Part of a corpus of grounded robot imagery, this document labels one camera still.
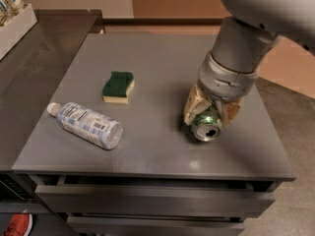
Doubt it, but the gray robot arm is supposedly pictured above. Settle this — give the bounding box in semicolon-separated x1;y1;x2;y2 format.
184;0;315;125

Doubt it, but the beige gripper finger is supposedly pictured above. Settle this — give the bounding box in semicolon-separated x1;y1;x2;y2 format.
184;83;212;126
220;97;243;128

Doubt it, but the gray drawer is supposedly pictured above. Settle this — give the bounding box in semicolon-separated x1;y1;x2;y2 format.
67;216;244;236
35;176;275;217

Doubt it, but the white box with packets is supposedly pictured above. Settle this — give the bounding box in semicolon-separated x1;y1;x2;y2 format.
0;0;37;60

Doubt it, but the green and yellow sponge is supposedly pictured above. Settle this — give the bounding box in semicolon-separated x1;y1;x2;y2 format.
102;71;135;104

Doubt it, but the dark side counter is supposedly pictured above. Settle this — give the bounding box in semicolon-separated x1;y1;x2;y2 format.
0;9;103;214

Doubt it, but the gray drawer cabinet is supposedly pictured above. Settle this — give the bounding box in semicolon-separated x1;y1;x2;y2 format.
14;33;294;224

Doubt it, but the upper gray drawer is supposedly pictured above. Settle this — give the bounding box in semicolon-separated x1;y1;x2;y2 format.
35;176;275;217

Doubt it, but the red shoe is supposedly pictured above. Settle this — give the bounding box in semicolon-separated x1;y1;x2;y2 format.
2;213;33;236

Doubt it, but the lower gray drawer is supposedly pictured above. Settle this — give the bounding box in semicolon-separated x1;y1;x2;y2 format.
67;216;244;236

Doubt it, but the green soda can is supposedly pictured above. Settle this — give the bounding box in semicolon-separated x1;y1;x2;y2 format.
191;106;222;142

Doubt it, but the clear plastic water bottle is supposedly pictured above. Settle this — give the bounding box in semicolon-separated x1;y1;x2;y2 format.
47;102;123;150

